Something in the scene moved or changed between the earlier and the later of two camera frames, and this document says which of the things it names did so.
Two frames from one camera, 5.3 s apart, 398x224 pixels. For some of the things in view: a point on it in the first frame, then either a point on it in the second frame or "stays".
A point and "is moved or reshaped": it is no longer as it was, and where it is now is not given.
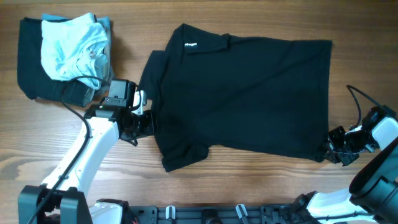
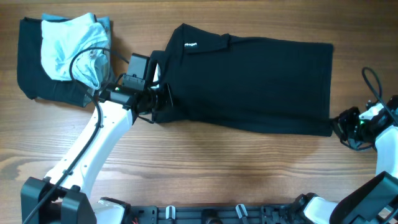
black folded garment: (33, 81) stays
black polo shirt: (219, 93) is moved or reshaped
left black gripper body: (142, 126) → (160, 99)
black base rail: (219, 214) stays
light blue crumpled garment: (74, 46) stays
